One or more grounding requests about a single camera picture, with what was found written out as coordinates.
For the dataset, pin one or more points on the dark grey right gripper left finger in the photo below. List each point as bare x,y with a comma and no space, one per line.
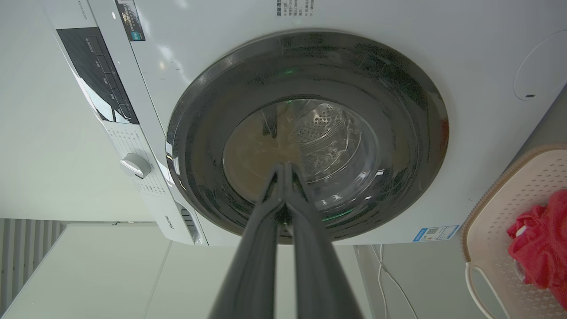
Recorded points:
252,266

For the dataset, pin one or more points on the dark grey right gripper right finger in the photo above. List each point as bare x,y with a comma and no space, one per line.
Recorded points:
319,270

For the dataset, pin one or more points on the beige perforated laundry basket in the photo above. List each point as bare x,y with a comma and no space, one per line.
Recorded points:
505,212

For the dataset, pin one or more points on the blue energy label sticker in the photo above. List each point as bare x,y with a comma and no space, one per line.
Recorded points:
436,233

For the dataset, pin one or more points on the white cabinet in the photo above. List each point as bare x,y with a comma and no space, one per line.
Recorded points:
102,274

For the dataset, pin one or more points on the silver washing machine control knob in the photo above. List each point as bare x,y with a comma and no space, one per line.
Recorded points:
135,165

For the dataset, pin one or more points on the dark round washing machine door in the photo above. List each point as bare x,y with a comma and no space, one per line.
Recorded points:
336,84

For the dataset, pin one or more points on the red garment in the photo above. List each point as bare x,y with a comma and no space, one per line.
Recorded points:
542,243

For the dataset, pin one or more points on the grey slatted radiator panel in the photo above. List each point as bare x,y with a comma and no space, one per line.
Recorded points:
24,248

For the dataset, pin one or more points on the white front-load washing machine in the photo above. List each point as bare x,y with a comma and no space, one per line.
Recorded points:
465,66

